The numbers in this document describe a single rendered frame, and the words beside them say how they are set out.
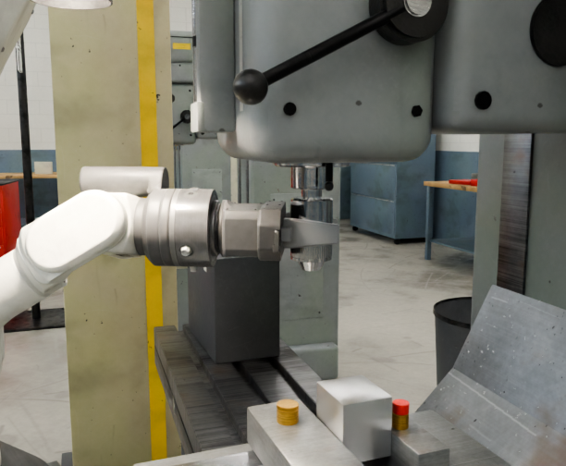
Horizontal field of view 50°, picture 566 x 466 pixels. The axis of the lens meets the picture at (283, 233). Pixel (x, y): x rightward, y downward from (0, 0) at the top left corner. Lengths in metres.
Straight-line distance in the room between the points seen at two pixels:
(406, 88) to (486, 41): 0.09
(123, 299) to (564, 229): 1.83
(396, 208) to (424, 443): 7.38
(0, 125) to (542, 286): 9.11
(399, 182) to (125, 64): 5.91
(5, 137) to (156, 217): 9.05
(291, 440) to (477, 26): 0.43
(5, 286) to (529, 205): 0.70
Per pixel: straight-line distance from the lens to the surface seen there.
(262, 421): 0.63
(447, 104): 0.63
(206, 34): 0.64
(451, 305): 2.88
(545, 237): 0.93
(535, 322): 0.94
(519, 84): 0.66
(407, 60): 0.62
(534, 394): 0.90
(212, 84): 0.63
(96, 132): 2.36
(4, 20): 0.91
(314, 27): 0.58
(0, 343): 1.27
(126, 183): 0.71
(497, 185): 1.01
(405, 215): 8.02
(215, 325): 1.07
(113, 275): 2.41
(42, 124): 9.65
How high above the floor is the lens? 1.33
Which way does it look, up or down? 9 degrees down
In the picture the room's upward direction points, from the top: straight up
